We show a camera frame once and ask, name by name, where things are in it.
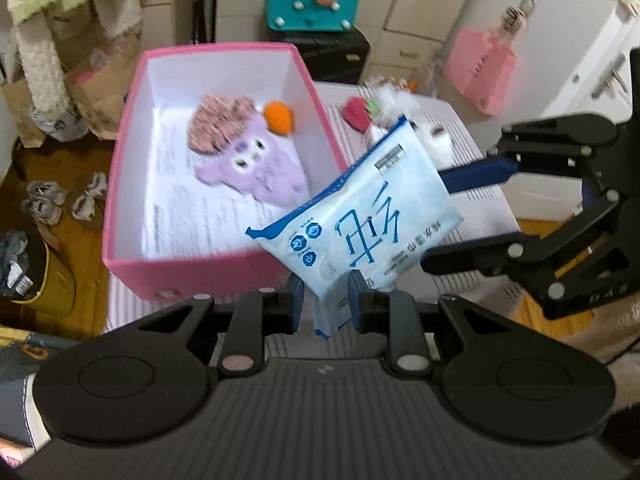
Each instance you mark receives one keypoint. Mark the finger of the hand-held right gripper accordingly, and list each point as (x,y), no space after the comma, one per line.
(465,257)
(480,174)

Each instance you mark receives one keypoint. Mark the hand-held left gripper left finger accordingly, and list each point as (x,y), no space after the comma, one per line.
(296,300)

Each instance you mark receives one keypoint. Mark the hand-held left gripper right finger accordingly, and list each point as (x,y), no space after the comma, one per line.
(356,300)

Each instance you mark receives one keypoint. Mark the panda plush toy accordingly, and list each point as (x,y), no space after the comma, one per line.
(430,142)

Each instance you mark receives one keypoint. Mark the blue white tissue packet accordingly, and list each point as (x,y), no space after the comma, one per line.
(360,210)

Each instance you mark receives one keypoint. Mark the pink cardboard box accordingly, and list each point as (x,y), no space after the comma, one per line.
(200,272)

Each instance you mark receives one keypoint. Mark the white mesh bath puff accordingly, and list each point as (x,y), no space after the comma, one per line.
(395,100)

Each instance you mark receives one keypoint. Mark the purple plush toy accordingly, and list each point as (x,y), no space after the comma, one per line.
(260,170)

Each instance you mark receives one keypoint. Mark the red strawberry plush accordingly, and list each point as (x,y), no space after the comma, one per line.
(357,112)

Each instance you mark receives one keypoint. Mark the orange plush toy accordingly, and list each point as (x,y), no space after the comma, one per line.
(279,117)

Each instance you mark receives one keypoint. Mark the floral fabric scrunchie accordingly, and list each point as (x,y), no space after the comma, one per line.
(215,120)

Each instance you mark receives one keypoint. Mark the pink shopping bag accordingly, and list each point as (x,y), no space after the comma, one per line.
(480,70)

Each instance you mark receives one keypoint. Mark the white door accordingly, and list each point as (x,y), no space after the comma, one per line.
(560,35)

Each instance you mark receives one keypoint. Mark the white printed paper sheet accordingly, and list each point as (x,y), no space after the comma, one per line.
(170,200)

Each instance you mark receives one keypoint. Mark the beige wardrobe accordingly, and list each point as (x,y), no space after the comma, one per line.
(425,0)

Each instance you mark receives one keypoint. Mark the black suitcase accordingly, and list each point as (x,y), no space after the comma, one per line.
(330,55)

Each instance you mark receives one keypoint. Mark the grey slipper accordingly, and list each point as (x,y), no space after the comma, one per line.
(90,195)

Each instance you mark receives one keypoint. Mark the yellow bin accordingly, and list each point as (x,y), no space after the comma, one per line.
(50,275)

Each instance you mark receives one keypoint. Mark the brown paper bag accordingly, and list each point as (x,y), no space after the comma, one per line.
(110,105)

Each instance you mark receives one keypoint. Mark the pair of small shoes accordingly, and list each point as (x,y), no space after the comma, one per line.
(42,202)

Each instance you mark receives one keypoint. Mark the beige cabinet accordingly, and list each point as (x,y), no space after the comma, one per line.
(175,0)

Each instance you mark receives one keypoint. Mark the cream pyjama pants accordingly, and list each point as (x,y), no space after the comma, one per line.
(42,75)

